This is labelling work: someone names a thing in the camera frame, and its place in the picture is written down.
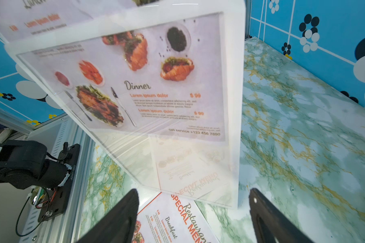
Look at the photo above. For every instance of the aluminium front rail frame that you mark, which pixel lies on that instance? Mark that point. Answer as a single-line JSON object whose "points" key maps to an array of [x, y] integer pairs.
{"points": [[20, 208]]}

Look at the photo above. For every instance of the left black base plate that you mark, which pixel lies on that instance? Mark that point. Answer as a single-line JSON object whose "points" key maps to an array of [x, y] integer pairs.
{"points": [[58, 180]]}

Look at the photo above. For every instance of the white narrow rack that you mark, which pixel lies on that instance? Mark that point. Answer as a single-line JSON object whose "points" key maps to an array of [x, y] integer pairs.
{"points": [[194, 169]]}

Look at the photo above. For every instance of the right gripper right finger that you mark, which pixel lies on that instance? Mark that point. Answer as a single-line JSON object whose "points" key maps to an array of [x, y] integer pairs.
{"points": [[270, 224]]}

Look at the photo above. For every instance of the restaurant menu sheet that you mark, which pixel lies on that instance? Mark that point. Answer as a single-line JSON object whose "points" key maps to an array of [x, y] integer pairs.
{"points": [[170, 219], [128, 66]]}

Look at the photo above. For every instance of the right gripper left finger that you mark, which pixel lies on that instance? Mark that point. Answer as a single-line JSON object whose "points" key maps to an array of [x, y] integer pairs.
{"points": [[118, 225]]}

